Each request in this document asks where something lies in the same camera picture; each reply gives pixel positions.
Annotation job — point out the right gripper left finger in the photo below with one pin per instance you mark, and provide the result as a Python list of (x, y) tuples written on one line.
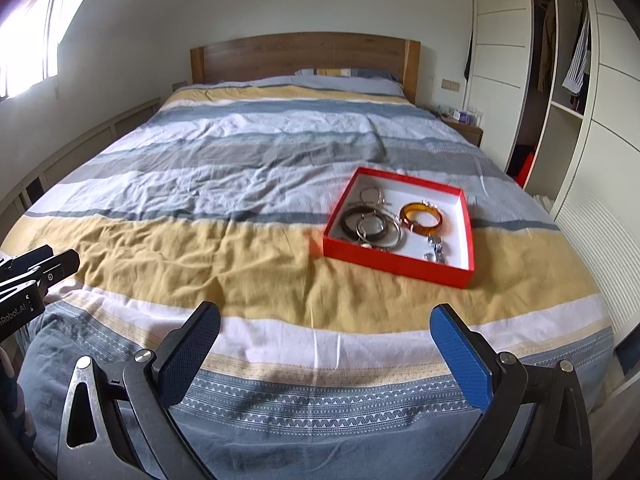
[(182, 352)]

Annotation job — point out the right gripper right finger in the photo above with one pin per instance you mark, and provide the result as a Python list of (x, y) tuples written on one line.
[(468, 356)]

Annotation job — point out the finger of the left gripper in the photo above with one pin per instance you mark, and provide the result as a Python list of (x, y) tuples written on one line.
[(15, 266), (55, 269)]

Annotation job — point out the amber bangle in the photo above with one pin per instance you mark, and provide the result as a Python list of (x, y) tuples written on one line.
[(423, 218)]

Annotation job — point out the red jewelry box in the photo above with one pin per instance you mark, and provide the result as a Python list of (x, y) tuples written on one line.
[(446, 258)]

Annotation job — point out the thin silver bangle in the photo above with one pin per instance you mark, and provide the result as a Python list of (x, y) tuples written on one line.
[(393, 239)]

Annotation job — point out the dark olive bangle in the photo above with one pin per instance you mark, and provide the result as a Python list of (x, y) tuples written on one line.
[(364, 223)]

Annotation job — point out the blue gloved left hand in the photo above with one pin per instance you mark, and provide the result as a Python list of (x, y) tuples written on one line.
[(19, 420)]

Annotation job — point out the striped duvet cover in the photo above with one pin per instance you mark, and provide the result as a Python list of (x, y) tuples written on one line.
[(322, 369)]

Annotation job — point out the red object in wardrobe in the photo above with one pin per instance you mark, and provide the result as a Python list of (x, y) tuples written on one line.
[(524, 168)]

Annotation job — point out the window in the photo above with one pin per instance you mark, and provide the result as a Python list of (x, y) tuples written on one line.
[(30, 37)]

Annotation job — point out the wooden nightstand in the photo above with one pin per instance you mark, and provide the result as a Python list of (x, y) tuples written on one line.
[(471, 133)]

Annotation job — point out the wooden headboard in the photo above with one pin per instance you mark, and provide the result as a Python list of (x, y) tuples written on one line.
[(273, 55)]

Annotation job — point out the hanging striped shirt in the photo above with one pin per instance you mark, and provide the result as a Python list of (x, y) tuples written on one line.
[(574, 78)]

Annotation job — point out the white wardrobe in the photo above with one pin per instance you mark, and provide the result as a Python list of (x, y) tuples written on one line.
[(587, 146)]

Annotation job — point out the striped pillow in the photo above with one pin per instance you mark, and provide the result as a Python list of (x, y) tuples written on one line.
[(348, 72)]

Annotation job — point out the wall socket plate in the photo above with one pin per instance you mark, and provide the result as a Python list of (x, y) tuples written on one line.
[(450, 85)]

